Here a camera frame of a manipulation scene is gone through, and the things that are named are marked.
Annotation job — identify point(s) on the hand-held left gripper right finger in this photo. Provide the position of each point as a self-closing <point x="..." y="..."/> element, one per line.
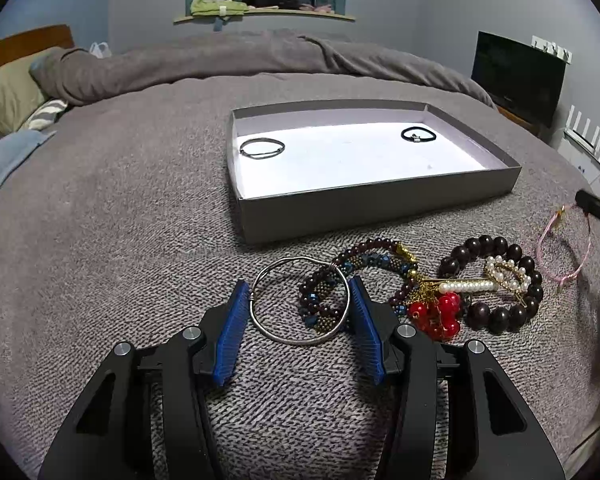
<point x="367" y="330"/>

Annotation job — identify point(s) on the white wall hook rack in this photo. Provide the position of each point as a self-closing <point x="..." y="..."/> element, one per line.
<point x="552" y="49"/>

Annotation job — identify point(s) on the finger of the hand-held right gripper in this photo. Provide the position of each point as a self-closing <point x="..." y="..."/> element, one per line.
<point x="597" y="207"/>

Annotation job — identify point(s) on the grey cardboard box tray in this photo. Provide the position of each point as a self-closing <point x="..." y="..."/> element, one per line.
<point x="350" y="160"/>

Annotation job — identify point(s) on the pink cloth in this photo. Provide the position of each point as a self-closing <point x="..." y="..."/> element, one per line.
<point x="320" y="9"/>

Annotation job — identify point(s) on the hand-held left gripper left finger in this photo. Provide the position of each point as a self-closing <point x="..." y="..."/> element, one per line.
<point x="230" y="332"/>

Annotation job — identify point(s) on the striped pillow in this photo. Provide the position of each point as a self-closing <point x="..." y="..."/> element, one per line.
<point x="42" y="112"/>

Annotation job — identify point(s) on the wooden headboard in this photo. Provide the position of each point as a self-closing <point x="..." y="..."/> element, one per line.
<point x="30" y="37"/>

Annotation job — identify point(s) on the light green cloth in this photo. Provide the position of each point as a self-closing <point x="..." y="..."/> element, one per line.
<point x="210" y="6"/>

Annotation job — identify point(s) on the olive green pillow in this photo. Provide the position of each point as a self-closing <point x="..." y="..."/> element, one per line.
<point x="5" y="95"/>

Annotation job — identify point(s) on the white plastic bag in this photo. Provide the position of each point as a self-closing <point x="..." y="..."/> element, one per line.
<point x="100" y="50"/>

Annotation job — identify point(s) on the round pearl gold brooch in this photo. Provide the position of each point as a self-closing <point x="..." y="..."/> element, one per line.
<point x="495" y="261"/>

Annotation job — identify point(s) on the pearl bar hair clip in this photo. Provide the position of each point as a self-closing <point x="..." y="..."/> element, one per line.
<point x="467" y="287"/>

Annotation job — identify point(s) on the black television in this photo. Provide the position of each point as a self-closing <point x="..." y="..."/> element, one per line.
<point x="517" y="77"/>

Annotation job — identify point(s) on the grey blanket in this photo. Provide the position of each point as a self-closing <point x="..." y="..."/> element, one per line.
<point x="130" y="210"/>

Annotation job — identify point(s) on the wooden television stand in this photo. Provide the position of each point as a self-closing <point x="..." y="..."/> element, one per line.
<point x="517" y="117"/>

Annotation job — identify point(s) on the white box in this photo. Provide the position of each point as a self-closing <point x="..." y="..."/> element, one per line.
<point x="580" y="165"/>

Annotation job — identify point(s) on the light blue cloth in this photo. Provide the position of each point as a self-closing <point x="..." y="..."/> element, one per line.
<point x="5" y="155"/>

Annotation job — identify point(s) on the wooden window sill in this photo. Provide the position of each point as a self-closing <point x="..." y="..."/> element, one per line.
<point x="305" y="16"/>

